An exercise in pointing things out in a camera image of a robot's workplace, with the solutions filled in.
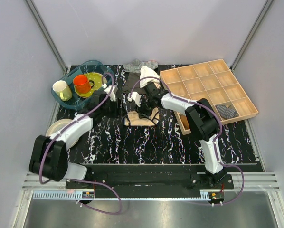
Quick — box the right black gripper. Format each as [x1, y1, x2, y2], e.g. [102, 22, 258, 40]
[134, 97, 155, 120]

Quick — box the rolled tan underwear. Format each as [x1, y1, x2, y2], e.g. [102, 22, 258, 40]
[180, 115, 190, 130]

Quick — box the wooden compartment tray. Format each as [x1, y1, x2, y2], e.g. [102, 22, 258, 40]
[157, 59, 258, 135]

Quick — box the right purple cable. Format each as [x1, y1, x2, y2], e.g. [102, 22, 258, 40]
[130, 76, 244, 206]

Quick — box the checked grey garment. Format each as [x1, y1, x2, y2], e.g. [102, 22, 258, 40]
[147, 60, 159, 70]

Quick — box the beige round lid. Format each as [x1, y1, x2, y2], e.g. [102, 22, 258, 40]
[46, 119, 72, 140]

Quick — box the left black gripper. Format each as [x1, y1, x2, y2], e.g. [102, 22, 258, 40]
[100, 97, 127, 119]

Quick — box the orange mug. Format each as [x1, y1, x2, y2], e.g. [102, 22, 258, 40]
[73, 75, 94, 94]

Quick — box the dark grey garment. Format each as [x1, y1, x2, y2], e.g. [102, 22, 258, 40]
[122, 72, 146, 95]

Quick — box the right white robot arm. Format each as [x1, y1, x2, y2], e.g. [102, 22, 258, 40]
[128, 82, 226, 188]

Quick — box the rolled striped underwear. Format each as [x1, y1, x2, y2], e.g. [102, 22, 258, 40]
[216, 105, 238, 119]

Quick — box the white cloth garment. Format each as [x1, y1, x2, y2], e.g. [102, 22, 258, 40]
[139, 66, 160, 89]

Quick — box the cream yellow mug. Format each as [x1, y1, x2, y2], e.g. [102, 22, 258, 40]
[52, 80, 72, 101]

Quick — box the beige navy-trimmed underwear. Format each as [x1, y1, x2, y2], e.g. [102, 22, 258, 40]
[124, 108, 160, 126]

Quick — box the grey striped garment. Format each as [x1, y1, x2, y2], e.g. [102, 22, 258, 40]
[123, 59, 149, 73]

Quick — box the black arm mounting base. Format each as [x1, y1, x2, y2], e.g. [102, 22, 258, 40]
[66, 164, 234, 200]

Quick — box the black marble table mat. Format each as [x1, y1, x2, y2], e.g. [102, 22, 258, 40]
[36, 64, 267, 172]

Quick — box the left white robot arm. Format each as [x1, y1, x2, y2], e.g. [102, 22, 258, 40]
[29, 91, 125, 188]

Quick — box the green dotted plate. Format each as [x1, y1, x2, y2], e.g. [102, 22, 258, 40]
[74, 72, 107, 98]

